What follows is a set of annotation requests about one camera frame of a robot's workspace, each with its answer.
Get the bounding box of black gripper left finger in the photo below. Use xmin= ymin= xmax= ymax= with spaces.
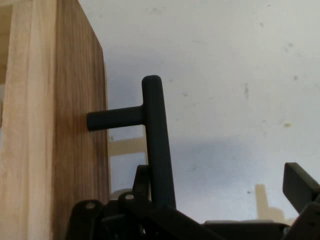
xmin=64 ymin=164 xmax=221 ymax=240

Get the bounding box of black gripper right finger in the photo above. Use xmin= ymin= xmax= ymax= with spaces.
xmin=281 ymin=162 xmax=320 ymax=240

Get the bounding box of wooden cabinet door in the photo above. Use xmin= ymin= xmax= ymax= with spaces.
xmin=0 ymin=0 xmax=111 ymax=240

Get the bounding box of black bar drawer handle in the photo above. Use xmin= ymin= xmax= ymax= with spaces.
xmin=86 ymin=74 xmax=177 ymax=211

